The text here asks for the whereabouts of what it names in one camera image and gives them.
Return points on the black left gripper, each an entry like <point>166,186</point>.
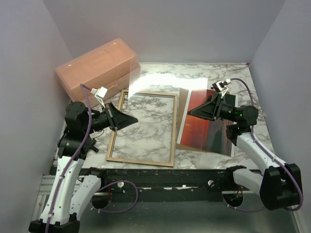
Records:
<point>117,119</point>

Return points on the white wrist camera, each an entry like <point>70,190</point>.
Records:
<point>221,87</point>
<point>99,95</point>

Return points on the aluminium extrusion rail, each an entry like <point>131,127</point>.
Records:
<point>46,184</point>

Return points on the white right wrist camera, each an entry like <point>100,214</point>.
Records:
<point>221,87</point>

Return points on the red sunset photo print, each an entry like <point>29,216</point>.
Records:
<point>206,131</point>

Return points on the brown cardboard backing board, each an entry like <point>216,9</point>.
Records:
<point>183,102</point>

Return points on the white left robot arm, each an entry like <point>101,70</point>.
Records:
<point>65,206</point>

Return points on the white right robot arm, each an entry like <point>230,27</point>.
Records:
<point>279,185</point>

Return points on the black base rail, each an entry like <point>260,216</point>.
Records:
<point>164,185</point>

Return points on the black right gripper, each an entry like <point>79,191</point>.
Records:
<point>210,109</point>

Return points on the pink plastic storage box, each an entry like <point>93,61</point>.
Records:
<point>111,65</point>

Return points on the clear acrylic glass sheet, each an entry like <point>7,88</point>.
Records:
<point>168,78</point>

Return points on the wooden picture frame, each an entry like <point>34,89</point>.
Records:
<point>151,141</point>

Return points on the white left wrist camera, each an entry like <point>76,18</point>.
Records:
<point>99,95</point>

